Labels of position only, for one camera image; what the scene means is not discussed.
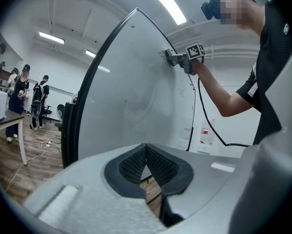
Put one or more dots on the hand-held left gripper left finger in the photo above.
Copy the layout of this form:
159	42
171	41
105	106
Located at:
92	203

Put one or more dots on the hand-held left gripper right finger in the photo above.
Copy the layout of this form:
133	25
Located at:
209	179

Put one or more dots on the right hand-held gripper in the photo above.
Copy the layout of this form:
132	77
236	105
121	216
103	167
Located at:
194	51

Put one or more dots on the large white curved panel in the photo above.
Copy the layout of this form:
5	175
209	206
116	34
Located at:
131	94

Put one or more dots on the person's right forearm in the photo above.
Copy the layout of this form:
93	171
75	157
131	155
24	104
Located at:
219	91

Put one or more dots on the clear plastic wrapped package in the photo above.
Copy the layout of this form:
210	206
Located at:
207	133

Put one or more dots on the long ceiling light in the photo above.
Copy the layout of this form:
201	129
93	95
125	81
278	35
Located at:
167	1
91	53
51	38

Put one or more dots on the white power strip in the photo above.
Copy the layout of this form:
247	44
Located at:
46	144

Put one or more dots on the person's head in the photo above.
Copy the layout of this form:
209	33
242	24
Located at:
248	11

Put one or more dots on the person's black clothing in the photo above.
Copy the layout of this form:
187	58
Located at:
275	69

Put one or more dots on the black office chair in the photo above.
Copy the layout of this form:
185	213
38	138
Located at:
47	111

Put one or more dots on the black table with white legs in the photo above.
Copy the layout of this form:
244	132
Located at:
11	121

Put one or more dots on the black head-mounted camera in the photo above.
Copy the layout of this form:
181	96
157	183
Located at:
208	8

